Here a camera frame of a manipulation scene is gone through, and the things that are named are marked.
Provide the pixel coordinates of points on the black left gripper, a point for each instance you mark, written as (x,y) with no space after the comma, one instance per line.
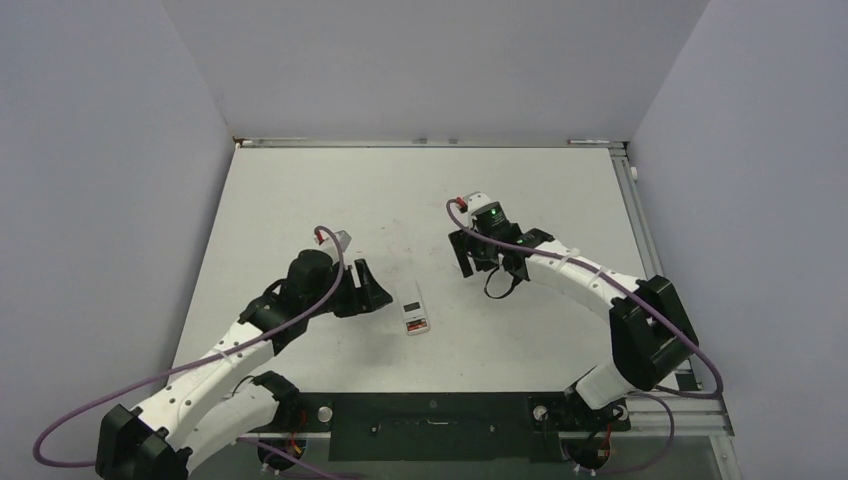
(356,296)

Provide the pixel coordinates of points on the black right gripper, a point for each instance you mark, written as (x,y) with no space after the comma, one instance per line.
(459,239)

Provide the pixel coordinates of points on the white remote control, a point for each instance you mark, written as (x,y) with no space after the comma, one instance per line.
(411,302)

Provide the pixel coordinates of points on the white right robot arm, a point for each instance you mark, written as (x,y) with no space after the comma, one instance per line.
(650,332)

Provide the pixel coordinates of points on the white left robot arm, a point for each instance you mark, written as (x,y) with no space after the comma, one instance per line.
(171,433)

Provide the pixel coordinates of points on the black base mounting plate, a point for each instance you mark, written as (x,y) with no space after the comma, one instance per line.
(540,427)

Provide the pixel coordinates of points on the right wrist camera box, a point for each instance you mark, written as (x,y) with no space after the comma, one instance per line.
(474,202)

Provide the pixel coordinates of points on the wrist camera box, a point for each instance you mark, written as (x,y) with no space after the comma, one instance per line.
(474,202)
(339,239)

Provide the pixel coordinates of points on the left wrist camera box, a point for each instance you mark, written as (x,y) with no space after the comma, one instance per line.
(339,239)

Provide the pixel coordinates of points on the aluminium rail right edge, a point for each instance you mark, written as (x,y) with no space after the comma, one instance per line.
(636,214)

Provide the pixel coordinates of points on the aluminium rail edge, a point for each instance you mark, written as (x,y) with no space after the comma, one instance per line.
(636,214)
(423,142)

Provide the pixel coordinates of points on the aluminium rail back edge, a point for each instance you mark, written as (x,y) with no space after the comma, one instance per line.
(423,142)

